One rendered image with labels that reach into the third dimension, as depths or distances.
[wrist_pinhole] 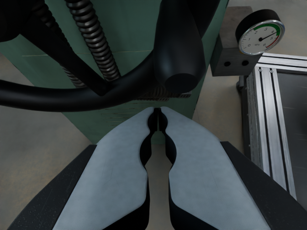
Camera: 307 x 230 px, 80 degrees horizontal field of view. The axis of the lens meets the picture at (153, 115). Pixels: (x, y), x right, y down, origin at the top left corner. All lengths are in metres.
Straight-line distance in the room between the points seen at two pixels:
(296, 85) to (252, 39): 0.67
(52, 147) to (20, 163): 0.15
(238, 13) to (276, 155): 0.49
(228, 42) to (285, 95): 0.58
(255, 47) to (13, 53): 0.46
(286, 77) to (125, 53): 0.76
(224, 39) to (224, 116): 0.67
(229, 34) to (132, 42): 0.18
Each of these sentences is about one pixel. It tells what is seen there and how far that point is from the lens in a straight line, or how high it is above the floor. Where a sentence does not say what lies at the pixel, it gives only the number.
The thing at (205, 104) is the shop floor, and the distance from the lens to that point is 1.03.
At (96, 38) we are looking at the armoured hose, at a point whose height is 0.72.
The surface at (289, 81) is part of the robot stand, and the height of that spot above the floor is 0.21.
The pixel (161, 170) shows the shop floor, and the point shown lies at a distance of 0.88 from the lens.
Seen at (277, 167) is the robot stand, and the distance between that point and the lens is 0.75.
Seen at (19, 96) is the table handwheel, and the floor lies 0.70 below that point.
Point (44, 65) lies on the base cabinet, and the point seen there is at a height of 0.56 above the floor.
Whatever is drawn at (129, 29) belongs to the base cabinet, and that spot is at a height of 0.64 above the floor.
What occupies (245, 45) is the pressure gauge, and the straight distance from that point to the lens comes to 0.34.
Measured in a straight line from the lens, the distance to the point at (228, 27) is 0.42.
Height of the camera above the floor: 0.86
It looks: 62 degrees down
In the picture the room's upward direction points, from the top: 5 degrees counter-clockwise
